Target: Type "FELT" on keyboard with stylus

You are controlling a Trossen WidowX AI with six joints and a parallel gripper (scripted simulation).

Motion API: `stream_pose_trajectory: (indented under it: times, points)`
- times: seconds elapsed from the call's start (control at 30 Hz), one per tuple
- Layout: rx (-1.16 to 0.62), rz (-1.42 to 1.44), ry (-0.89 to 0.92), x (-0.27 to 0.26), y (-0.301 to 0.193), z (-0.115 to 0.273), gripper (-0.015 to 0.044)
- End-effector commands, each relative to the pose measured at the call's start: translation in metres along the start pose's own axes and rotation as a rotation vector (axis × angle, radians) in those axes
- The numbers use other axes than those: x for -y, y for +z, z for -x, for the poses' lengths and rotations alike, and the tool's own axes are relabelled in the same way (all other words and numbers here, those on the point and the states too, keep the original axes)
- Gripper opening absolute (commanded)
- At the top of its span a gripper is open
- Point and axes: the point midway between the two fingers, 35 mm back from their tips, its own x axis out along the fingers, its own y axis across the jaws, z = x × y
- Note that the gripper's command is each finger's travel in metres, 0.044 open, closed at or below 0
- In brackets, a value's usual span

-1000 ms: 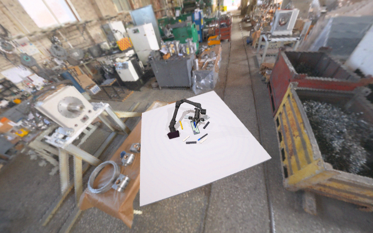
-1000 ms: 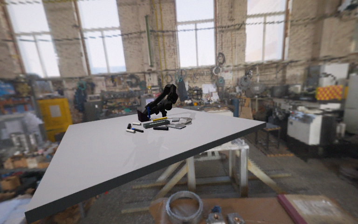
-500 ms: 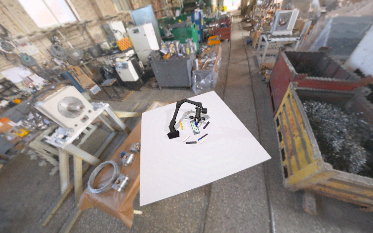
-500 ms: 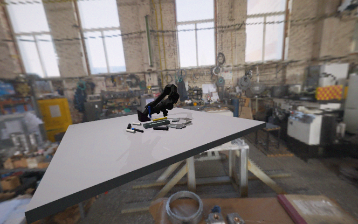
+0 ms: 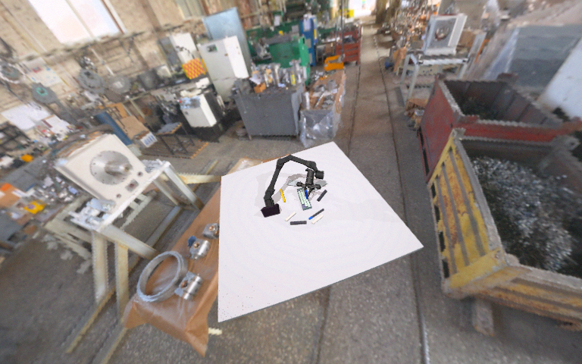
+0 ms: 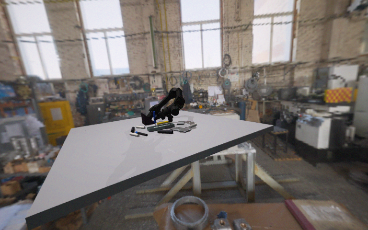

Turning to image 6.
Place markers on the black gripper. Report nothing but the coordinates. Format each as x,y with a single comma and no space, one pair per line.
162,114

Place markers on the keyboard with white letter keys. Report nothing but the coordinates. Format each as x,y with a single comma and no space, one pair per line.
160,127

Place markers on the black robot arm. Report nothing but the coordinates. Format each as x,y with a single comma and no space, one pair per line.
175,106

